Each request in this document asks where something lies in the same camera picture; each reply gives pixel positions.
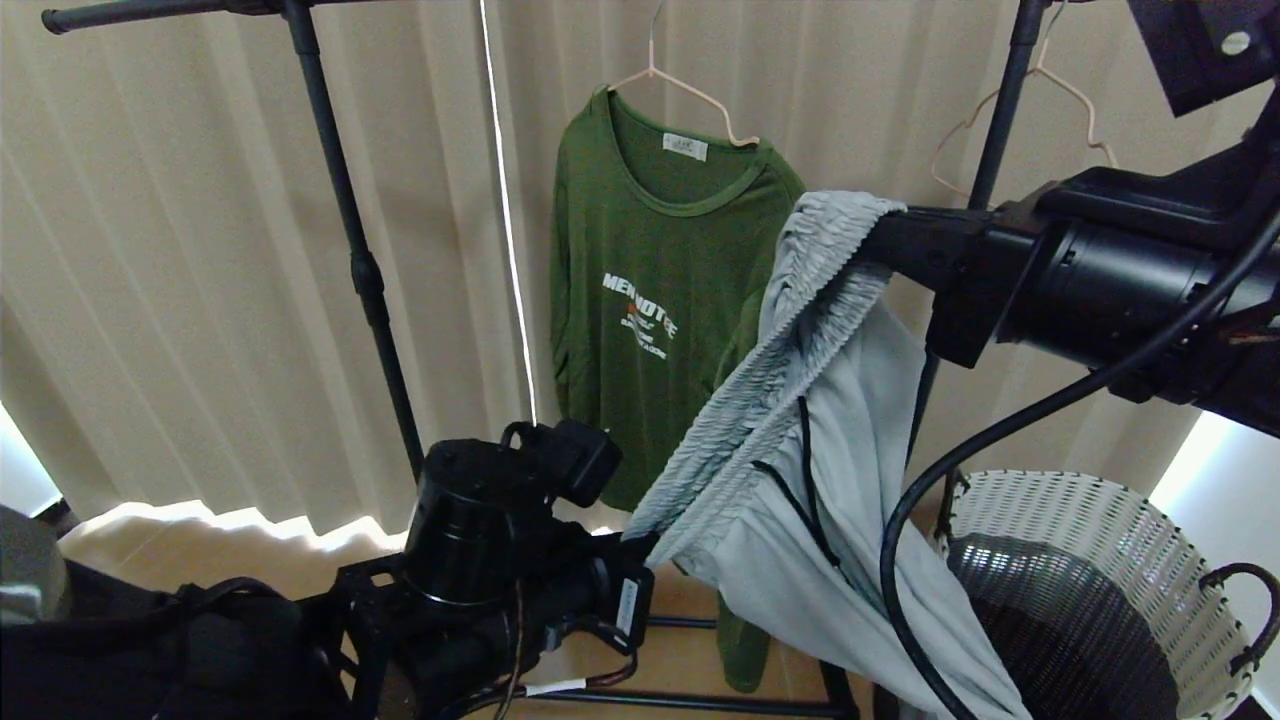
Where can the pale grey garment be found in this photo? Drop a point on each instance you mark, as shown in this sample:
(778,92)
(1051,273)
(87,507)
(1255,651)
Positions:
(850,450)

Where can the white laundry basket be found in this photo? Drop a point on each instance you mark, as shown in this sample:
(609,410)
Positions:
(1100,520)

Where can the beige curtain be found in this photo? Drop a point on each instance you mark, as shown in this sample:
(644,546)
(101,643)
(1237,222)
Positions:
(180,250)

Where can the pink clothes hanger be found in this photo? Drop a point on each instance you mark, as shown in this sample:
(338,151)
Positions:
(1089,120)
(652,45)

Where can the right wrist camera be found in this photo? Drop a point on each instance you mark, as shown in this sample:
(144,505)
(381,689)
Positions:
(1200,40)

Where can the black clothes rack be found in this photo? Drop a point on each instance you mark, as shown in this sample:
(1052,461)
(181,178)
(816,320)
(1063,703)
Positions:
(365,280)

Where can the green printed t-shirt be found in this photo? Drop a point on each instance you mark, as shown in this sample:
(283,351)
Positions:
(650,230)

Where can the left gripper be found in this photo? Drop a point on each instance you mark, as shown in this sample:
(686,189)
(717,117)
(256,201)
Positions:
(590,590)

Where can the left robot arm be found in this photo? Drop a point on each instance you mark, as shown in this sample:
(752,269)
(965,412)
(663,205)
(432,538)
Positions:
(470,520)

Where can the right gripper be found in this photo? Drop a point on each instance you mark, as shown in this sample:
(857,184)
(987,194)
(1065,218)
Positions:
(1100,290)

